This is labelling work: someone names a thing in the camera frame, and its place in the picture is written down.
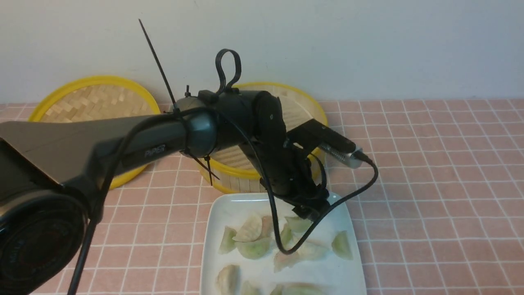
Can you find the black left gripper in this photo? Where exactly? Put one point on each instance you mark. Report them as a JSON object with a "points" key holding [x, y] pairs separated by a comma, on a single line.
{"points": [[291, 179]]}

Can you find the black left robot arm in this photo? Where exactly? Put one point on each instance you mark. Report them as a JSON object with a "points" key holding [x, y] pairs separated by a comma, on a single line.
{"points": [[55, 176]]}

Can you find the white rectangular plate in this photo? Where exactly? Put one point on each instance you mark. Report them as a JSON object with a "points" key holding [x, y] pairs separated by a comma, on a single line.
{"points": [[240, 255]]}

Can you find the green dumpling under gripper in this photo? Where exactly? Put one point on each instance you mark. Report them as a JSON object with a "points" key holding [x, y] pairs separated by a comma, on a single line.
{"points": [[293, 225]]}

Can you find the yellow rimmed bamboo steamer basket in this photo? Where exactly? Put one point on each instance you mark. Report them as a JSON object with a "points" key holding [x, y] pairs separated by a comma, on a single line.
{"points": [[235, 173]]}

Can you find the white dumpling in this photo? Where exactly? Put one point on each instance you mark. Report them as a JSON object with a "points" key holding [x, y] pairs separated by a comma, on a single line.
{"points": [[250, 230]]}

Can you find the pink dumpling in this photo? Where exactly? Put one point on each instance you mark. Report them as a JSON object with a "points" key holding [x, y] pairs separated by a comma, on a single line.
{"points": [[309, 251]]}

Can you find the green dumpling centre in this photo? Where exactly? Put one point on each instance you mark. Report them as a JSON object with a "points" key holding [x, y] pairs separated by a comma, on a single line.
{"points": [[255, 249]]}

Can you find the green dumpling right edge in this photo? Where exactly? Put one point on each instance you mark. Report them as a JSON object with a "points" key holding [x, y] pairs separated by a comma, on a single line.
{"points": [[341, 246]]}

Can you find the green dumpling edge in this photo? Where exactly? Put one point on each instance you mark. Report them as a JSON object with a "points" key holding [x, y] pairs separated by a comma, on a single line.
{"points": [[297, 289], [341, 246]]}

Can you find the pale dumpling left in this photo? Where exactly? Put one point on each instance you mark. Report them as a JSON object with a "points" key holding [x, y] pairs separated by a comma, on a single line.
{"points": [[227, 241]]}

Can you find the green dumpling bottom edge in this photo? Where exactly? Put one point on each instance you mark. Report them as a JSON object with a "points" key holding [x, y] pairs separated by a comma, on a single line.
{"points": [[297, 289]]}

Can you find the beige dumpling bottom left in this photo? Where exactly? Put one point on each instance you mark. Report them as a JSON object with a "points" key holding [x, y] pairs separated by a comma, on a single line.
{"points": [[227, 279]]}

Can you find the pink checkered tablecloth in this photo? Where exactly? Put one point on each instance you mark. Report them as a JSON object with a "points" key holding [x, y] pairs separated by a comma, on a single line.
{"points": [[444, 218]]}

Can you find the yellow rimmed bamboo steamer lid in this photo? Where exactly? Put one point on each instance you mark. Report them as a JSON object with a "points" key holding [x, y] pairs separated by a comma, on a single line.
{"points": [[95, 98]]}

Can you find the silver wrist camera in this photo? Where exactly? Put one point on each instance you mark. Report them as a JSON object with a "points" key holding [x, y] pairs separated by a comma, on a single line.
{"points": [[313, 134]]}

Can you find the black cable tie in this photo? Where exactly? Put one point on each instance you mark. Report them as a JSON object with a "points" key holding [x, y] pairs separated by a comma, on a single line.
{"points": [[158, 63]]}

